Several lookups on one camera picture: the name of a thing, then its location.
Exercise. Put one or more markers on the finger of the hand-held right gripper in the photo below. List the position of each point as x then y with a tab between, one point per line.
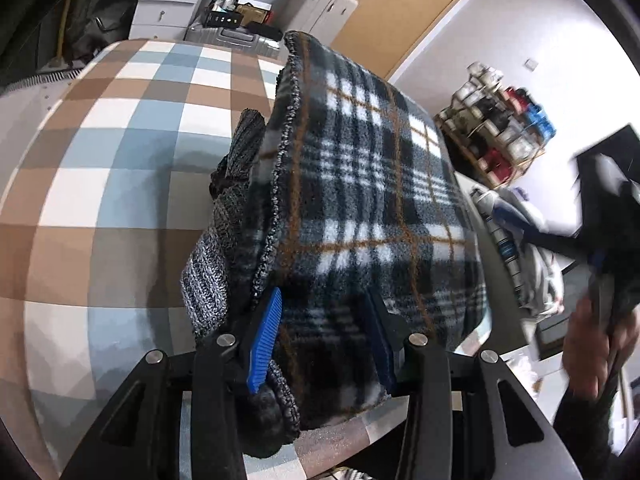
555	242

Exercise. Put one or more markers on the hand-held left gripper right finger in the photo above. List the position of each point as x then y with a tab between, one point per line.
382	345

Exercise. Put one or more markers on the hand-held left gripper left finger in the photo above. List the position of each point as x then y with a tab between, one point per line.
265	335

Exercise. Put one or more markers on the plaid fleece jacket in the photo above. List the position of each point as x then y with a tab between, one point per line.
360	200

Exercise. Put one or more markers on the person's right forearm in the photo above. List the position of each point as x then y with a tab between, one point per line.
582	425

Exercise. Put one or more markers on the person's right hand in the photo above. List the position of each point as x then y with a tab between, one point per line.
585	350

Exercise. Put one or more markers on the wooden shoe rack with shoes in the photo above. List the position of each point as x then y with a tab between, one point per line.
500	115

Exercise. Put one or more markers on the checkered bed sheet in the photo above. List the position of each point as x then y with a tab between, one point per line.
110	185

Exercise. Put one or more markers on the wooden door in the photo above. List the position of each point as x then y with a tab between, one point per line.
415	5

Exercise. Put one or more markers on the silver suitcase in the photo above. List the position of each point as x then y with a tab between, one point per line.
230	40

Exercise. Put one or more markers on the black storage basket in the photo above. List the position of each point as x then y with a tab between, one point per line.
222	19

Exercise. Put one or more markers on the small brown box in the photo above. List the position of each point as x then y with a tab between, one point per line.
255	12

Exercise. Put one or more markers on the white desk with drawers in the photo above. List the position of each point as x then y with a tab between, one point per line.
165	0

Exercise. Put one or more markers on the dark grey bag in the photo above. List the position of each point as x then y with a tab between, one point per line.
100	20

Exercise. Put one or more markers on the white wall switch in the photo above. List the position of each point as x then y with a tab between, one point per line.
531	64

